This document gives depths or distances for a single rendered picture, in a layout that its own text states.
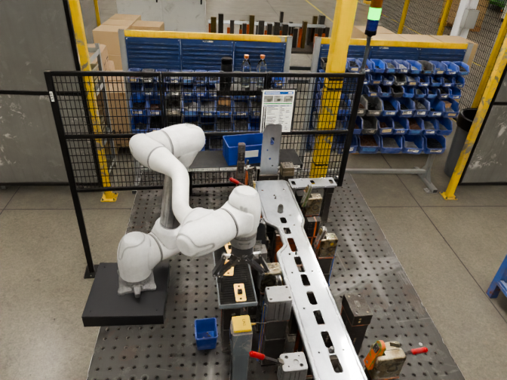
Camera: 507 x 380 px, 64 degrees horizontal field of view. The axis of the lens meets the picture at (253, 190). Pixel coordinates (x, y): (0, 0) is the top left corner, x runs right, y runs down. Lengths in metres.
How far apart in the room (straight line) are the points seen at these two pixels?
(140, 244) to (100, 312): 0.36
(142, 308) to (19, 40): 2.41
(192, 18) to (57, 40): 4.93
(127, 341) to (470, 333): 2.33
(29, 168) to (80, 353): 1.94
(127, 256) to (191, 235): 0.87
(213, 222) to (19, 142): 3.09
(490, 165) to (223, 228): 3.90
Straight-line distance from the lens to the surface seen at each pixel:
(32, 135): 4.01
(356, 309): 1.74
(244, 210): 1.22
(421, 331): 2.22
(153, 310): 2.03
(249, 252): 1.36
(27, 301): 3.33
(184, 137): 1.68
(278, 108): 2.65
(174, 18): 8.31
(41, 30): 3.63
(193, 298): 2.14
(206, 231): 1.15
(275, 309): 1.63
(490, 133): 4.57
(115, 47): 5.93
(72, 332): 3.04
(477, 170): 4.75
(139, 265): 2.01
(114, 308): 2.06
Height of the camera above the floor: 2.29
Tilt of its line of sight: 33 degrees down
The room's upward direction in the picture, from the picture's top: 4 degrees clockwise
